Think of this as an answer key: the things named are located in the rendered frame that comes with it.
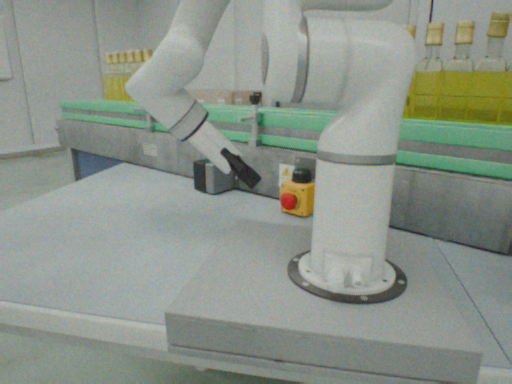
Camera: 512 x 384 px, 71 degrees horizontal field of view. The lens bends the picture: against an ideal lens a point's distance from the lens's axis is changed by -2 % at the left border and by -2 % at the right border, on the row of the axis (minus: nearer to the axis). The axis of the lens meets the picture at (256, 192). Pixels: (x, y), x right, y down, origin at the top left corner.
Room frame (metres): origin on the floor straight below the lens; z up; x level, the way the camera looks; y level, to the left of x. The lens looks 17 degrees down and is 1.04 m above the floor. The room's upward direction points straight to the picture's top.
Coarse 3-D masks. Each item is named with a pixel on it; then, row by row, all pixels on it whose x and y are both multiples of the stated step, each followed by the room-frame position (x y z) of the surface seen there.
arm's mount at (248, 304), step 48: (240, 240) 0.54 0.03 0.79; (288, 240) 0.55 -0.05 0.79; (192, 288) 0.39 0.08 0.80; (240, 288) 0.39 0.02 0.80; (288, 288) 0.39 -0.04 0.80; (432, 288) 0.39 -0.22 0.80; (192, 336) 0.33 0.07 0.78; (240, 336) 0.32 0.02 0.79; (288, 336) 0.31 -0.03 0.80; (336, 336) 0.30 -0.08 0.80; (384, 336) 0.30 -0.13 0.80; (432, 336) 0.30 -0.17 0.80
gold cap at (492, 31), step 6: (492, 12) 0.73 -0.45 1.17; (498, 12) 0.72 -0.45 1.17; (504, 12) 0.72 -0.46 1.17; (510, 12) 0.72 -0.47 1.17; (492, 18) 0.73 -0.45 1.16; (498, 18) 0.72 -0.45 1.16; (504, 18) 0.72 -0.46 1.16; (510, 18) 0.72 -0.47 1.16; (492, 24) 0.73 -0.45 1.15; (498, 24) 0.72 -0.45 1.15; (504, 24) 0.72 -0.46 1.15; (492, 30) 0.73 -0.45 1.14; (498, 30) 0.73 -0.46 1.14; (504, 30) 0.72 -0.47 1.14; (492, 36) 0.73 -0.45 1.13; (498, 36) 0.73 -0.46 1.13; (504, 36) 0.73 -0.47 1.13
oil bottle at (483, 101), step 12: (480, 60) 0.74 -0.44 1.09; (492, 60) 0.72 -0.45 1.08; (504, 60) 0.72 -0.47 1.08; (480, 72) 0.73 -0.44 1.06; (492, 72) 0.72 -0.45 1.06; (504, 72) 0.71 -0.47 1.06; (480, 84) 0.73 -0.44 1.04; (492, 84) 0.71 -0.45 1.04; (504, 84) 0.72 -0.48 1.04; (480, 96) 0.73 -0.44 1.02; (492, 96) 0.71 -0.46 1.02; (468, 108) 0.74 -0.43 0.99; (480, 108) 0.72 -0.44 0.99; (492, 108) 0.71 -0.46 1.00; (468, 120) 0.74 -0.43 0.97; (480, 120) 0.72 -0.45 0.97; (492, 120) 0.71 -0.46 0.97
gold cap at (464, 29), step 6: (456, 24) 0.79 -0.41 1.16; (462, 24) 0.77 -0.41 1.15; (468, 24) 0.76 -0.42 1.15; (474, 24) 0.77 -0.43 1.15; (456, 30) 0.78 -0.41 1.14; (462, 30) 0.77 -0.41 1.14; (468, 30) 0.76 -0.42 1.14; (456, 36) 0.78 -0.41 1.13; (462, 36) 0.77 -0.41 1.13; (468, 36) 0.76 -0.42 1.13; (456, 42) 0.78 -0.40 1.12; (462, 42) 0.77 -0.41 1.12; (468, 42) 0.76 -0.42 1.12
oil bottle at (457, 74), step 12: (456, 60) 0.77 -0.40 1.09; (468, 60) 0.75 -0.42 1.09; (444, 72) 0.77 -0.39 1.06; (456, 72) 0.76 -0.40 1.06; (468, 72) 0.75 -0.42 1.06; (444, 84) 0.77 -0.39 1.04; (456, 84) 0.76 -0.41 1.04; (468, 84) 0.75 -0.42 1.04; (444, 96) 0.77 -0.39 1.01; (456, 96) 0.76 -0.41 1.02; (468, 96) 0.75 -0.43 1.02; (444, 108) 0.77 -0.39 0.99; (456, 108) 0.75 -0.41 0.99; (444, 120) 0.77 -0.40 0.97; (456, 120) 0.75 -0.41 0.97
